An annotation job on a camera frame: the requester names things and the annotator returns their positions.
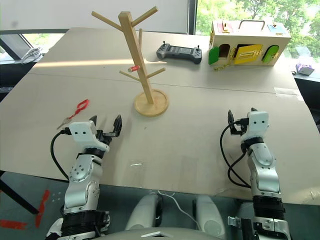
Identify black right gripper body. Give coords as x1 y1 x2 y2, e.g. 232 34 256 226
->
229 121 248 137

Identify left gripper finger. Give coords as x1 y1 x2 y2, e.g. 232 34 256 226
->
111 114 124 138
88 114 99 130

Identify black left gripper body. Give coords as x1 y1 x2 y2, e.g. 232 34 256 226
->
96 129 119 147

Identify purple and grey box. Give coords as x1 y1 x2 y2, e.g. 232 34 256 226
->
295 63 315 76

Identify wooden lock box toy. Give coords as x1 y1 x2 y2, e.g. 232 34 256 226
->
208 19 292 68

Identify wooden tree-shaped peg rack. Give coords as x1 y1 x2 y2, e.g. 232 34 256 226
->
91 6 170 117

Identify white rounded robot leg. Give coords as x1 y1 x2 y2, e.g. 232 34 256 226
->
192 195 227 240
124 193 164 231

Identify grey handheld remote controller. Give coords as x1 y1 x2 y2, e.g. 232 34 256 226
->
156 40 204 65

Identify black table leg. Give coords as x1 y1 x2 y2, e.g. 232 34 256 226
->
0 171 40 216

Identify grey robot torso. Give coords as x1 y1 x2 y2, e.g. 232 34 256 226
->
96 226 227 240

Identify red floor tape strip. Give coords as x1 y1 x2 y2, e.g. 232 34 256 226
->
0 219 28 230

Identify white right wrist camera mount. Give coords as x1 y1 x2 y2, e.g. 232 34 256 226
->
240 110 270 141

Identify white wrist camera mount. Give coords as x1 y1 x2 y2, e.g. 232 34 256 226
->
240 110 270 141
68 120 111 153

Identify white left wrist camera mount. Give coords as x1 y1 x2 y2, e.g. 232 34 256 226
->
68 120 111 153

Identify red handled scissors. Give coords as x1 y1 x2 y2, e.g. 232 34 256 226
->
56 99 90 130

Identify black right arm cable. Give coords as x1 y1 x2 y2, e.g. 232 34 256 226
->
219 118 252 189

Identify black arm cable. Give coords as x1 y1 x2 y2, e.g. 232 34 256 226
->
50 127 73 181
219 118 252 189

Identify brass chain latch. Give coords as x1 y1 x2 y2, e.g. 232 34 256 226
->
213 63 233 72

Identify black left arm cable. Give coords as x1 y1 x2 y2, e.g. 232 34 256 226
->
50 127 73 181

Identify white bundled cable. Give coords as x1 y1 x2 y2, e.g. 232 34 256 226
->
20 46 44 65

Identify thin white cable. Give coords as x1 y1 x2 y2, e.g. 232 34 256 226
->
156 190 202 231

